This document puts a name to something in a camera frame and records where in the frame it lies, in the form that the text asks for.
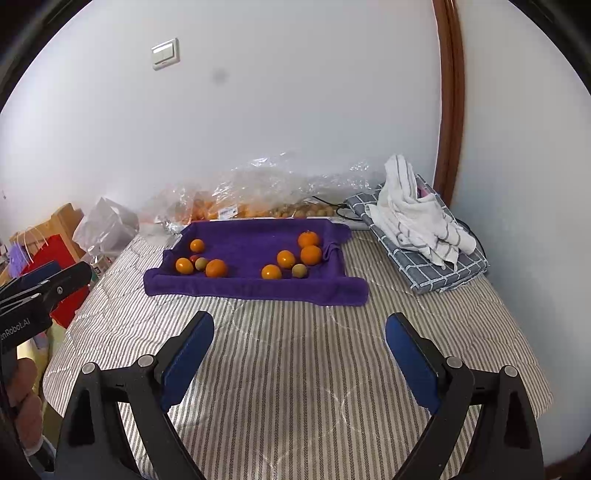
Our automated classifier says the striped bed cover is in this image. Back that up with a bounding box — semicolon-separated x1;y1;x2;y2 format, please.
41;228;554;480

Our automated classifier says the purple towel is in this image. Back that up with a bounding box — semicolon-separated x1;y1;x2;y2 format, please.
143;219;370;306

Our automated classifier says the purple bag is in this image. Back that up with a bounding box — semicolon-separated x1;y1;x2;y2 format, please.
6;244;34;278

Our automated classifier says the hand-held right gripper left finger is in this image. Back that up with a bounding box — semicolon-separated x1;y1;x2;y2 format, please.
54;311;215;480

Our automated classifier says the person's left hand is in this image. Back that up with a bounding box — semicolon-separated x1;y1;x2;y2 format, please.
8;357;45;452

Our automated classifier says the wooden door frame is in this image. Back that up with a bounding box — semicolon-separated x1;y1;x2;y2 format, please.
431;0;466;204

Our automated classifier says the cardboard box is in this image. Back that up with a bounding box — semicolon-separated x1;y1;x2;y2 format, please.
9;203;86;259

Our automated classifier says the white striped towel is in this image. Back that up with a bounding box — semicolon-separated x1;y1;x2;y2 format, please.
365;154;477;267

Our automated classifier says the plastic bag of longans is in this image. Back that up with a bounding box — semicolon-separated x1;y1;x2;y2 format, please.
268;159;384;220

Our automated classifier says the grey checked cloth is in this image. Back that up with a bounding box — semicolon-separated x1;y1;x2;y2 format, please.
344;174;489;295

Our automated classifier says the grey plastic bag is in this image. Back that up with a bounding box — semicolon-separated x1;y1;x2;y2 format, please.
72;198;140;259

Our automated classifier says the white light switch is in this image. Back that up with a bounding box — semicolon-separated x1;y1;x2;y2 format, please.
151;38;181;71

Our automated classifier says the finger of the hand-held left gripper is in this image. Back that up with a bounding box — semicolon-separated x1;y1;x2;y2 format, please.
18;262;93;324
0;261;63;303

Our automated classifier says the black cable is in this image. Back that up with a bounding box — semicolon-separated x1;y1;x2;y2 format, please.
311;196;370;223

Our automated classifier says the person's left forearm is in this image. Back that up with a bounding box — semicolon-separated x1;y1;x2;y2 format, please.
25;436;57;472

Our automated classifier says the plastic bag of oranges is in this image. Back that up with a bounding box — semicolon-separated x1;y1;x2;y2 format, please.
143;171;278;232

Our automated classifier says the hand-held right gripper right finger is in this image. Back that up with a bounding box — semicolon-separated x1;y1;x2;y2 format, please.
385;312;544;480

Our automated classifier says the red paper bag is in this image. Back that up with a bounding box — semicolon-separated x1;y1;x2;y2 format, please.
21;234;90;328

